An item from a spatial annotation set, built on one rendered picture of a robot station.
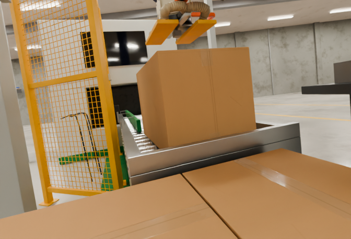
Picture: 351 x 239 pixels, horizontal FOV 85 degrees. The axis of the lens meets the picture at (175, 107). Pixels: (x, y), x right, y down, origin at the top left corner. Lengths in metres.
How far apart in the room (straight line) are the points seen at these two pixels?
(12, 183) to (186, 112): 1.09
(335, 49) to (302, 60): 2.07
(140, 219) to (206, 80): 0.52
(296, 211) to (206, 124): 0.42
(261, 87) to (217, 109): 11.96
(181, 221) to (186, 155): 0.28
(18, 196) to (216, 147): 1.17
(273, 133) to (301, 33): 13.52
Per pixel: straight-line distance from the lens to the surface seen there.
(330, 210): 0.49
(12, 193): 1.49
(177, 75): 0.71
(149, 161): 0.64
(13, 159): 1.43
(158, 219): 0.44
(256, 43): 12.89
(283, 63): 13.42
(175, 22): 0.92
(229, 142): 0.73
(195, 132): 0.74
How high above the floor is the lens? 0.79
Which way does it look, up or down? 4 degrees down
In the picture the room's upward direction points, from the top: 7 degrees counter-clockwise
